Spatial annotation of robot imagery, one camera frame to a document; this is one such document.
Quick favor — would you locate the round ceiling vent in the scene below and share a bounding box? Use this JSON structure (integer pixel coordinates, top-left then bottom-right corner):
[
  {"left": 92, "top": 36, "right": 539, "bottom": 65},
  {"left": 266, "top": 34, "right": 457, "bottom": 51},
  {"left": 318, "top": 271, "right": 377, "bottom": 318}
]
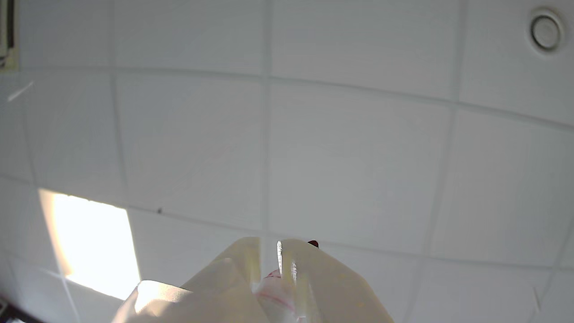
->
[{"left": 528, "top": 8, "right": 565, "bottom": 53}]

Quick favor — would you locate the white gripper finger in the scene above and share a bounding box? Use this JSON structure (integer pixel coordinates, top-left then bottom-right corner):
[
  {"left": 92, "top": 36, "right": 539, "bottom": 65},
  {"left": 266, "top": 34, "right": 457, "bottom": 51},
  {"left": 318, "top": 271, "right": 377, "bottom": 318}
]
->
[
  {"left": 110, "top": 237, "right": 272, "bottom": 323},
  {"left": 277, "top": 239, "right": 395, "bottom": 323}
]

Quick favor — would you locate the bright ceiling light panel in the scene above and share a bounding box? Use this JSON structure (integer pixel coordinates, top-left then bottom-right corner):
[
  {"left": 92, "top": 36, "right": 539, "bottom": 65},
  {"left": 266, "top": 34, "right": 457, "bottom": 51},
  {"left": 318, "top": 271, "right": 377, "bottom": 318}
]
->
[{"left": 38, "top": 188, "right": 142, "bottom": 300}]

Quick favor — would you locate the red whiteboard marker pen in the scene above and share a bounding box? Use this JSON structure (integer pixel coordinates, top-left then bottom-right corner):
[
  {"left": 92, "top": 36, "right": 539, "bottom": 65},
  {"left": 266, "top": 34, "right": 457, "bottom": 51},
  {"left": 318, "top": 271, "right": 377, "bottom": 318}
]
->
[{"left": 253, "top": 240, "right": 320, "bottom": 323}]

